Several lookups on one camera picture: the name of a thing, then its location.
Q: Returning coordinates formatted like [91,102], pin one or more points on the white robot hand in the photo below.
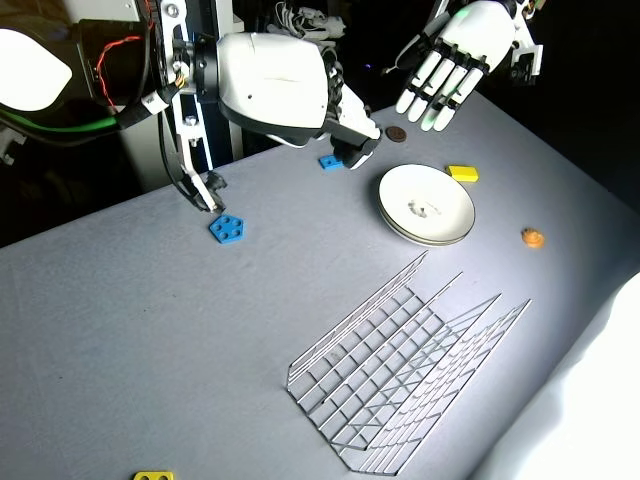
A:
[270,80]
[480,35]

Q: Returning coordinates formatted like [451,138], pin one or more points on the spare white robot hand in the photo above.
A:
[305,22]

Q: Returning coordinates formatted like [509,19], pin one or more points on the small blue rectangular block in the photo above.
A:
[330,162]

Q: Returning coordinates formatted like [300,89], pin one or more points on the brown round disc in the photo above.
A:
[395,134]

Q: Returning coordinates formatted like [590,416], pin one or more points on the yellow rectangular block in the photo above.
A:
[462,173]

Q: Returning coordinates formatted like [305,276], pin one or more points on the blue pentagon block with holes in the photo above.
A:
[227,229]

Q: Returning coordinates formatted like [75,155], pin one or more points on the orange swirl toy pastry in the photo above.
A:
[533,238]

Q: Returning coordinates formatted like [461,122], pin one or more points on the grey table cloth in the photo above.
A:
[150,325]

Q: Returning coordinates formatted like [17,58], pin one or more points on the yellow block with holes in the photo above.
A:
[152,476]

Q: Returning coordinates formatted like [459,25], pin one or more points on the wrist camera on white bracket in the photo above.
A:
[202,190]

